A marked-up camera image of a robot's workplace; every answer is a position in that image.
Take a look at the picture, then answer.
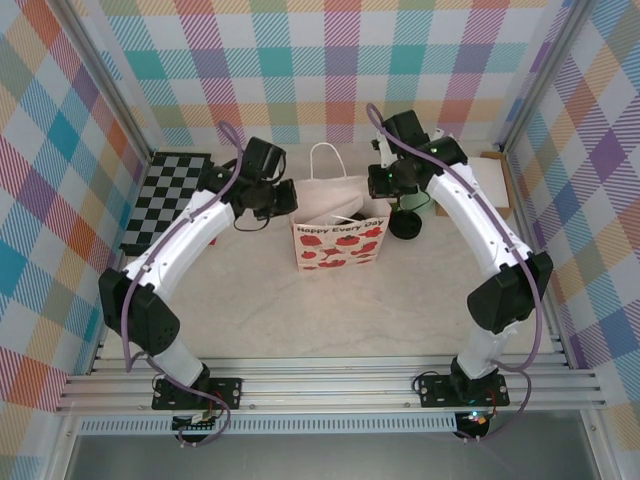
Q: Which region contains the slotted grey cable duct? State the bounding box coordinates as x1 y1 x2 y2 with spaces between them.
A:
77 418 459 435

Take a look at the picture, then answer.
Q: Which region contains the grey metal front panel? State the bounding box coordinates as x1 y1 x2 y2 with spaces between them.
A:
64 434 601 480

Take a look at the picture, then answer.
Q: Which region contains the aluminium frame post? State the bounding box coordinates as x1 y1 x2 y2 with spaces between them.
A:
59 0 154 169
497 0 591 154

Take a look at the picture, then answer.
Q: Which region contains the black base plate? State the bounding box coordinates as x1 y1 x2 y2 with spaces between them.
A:
417 374 511 409
151 377 244 411

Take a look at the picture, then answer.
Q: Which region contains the black board with lit LEDs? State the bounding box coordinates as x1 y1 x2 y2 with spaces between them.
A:
457 408 491 440

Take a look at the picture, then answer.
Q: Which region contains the left aluminium frame post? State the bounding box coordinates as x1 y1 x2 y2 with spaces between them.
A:
59 0 154 169

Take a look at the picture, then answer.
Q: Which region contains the left gripper thin black cable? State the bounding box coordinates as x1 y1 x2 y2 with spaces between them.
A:
232 214 269 233

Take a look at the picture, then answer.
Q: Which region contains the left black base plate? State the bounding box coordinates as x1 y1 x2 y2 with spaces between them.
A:
151 377 244 411

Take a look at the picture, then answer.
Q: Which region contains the aluminium mounting rail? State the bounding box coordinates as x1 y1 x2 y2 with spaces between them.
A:
54 354 609 414

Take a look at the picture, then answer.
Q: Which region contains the white red printed paper bag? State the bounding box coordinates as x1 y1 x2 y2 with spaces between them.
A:
289 142 394 274

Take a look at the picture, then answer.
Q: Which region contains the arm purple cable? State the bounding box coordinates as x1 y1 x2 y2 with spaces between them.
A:
366 102 547 444
122 119 246 447

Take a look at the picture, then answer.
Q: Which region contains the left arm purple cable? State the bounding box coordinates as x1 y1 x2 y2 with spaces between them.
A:
122 119 246 447

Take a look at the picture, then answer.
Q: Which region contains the black grey chessboard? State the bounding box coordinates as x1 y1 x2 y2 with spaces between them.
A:
119 152 215 259

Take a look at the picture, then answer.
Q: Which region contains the right gripper thin black cable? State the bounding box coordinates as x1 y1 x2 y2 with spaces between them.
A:
392 196 432 215

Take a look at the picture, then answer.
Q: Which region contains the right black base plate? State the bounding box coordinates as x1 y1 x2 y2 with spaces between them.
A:
417 374 511 409

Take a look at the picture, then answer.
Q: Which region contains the white paper napkin pile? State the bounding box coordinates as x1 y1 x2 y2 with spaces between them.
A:
467 158 504 209

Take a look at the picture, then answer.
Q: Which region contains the right aluminium frame post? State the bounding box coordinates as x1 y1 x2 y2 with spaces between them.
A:
497 0 591 154

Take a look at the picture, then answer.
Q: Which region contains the gripper thin black cable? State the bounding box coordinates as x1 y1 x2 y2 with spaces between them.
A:
232 214 269 233
392 196 432 215

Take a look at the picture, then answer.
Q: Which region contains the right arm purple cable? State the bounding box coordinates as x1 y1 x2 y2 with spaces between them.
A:
366 102 547 444

